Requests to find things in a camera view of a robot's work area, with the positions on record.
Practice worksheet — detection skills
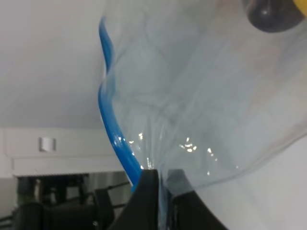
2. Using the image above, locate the white cabinet with handle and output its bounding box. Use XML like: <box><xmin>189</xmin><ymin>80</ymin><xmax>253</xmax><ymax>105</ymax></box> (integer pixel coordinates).
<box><xmin>0</xmin><ymin>127</ymin><xmax>124</xmax><ymax>178</ymax></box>

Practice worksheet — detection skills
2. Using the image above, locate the yellow fruit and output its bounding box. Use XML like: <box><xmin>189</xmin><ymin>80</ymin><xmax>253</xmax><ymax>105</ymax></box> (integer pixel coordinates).
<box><xmin>293</xmin><ymin>0</ymin><xmax>307</xmax><ymax>17</ymax></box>

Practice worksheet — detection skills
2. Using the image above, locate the dark purple eggplant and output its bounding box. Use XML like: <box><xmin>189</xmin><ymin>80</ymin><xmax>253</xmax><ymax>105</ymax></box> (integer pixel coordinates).
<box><xmin>242</xmin><ymin>0</ymin><xmax>307</xmax><ymax>33</ymax></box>

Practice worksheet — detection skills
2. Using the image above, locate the clear blue-zipper file bag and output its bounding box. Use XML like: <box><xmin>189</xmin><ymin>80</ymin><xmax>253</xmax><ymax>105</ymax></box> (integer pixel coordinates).
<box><xmin>98</xmin><ymin>0</ymin><xmax>307</xmax><ymax>230</ymax></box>

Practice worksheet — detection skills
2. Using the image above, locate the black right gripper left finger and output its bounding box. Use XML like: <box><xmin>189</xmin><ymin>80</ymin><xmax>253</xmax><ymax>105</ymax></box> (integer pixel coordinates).
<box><xmin>109</xmin><ymin>170</ymin><xmax>159</xmax><ymax>230</ymax></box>

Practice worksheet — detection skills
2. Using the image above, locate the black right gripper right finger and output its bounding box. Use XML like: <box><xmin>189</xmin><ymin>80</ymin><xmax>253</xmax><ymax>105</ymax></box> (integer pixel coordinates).
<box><xmin>167</xmin><ymin>169</ymin><xmax>227</xmax><ymax>230</ymax></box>

